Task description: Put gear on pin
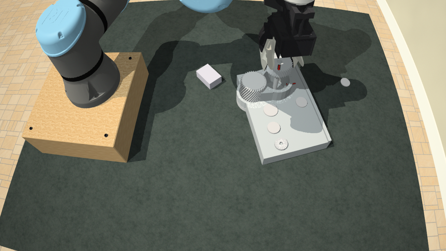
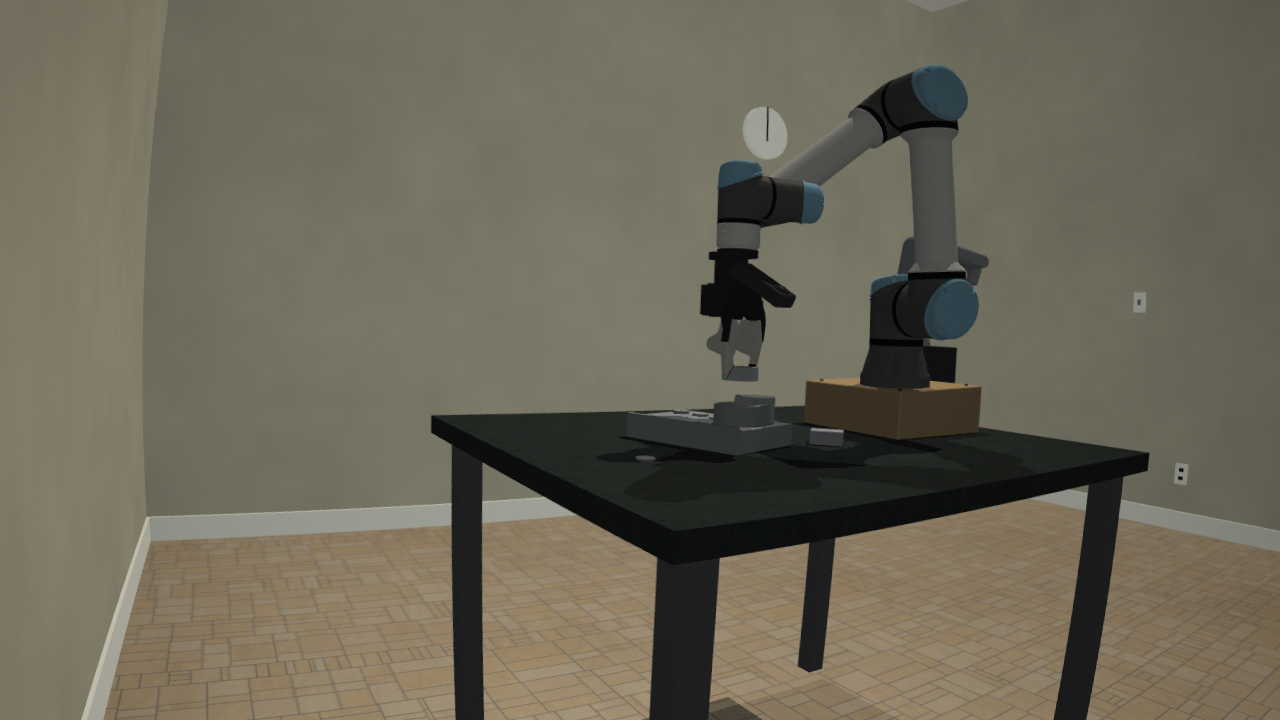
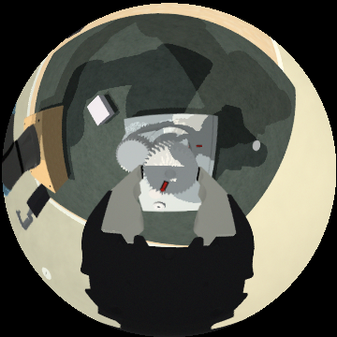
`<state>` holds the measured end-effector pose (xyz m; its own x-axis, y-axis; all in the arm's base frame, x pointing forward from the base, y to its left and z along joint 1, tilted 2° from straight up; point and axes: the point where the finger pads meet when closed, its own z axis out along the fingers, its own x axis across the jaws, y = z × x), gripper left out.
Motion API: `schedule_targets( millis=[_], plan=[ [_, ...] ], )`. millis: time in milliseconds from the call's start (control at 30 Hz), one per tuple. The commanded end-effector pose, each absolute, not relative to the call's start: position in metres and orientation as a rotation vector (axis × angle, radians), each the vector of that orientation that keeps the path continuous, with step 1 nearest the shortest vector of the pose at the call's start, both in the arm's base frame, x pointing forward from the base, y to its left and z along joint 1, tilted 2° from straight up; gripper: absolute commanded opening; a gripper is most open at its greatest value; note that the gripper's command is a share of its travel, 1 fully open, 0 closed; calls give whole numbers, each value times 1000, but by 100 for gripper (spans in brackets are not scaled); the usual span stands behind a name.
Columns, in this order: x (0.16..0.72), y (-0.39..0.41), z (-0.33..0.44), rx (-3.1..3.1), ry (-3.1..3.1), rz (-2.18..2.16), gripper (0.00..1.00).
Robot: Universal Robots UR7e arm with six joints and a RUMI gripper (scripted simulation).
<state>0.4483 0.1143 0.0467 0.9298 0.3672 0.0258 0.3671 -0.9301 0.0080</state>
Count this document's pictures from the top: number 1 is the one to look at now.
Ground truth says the white flat washer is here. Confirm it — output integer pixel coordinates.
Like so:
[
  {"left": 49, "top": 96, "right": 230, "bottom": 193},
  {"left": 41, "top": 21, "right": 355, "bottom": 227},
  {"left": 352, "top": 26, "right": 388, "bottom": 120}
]
[{"left": 274, "top": 137, "right": 288, "bottom": 151}]

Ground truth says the grey toothed gear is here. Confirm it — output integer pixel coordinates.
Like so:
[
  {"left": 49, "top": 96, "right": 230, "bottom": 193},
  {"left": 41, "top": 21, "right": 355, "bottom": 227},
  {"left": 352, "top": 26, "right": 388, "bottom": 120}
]
[{"left": 266, "top": 53, "right": 293, "bottom": 78}]

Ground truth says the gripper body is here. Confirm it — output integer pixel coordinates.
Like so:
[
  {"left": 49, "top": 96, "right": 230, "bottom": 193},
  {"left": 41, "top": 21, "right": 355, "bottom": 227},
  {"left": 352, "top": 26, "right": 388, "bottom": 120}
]
[{"left": 267, "top": 0, "right": 317, "bottom": 59}]

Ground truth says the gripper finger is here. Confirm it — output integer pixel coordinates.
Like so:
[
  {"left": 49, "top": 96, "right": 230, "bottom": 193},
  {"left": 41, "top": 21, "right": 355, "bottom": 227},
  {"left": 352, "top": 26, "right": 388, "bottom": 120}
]
[
  {"left": 258, "top": 22, "right": 276, "bottom": 71},
  {"left": 291, "top": 56, "right": 304, "bottom": 68}
]

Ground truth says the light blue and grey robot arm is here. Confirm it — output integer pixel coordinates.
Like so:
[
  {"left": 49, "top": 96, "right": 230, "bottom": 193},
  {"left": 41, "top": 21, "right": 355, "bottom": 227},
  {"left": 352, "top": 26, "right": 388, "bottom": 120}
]
[{"left": 36, "top": 0, "right": 233, "bottom": 108}]

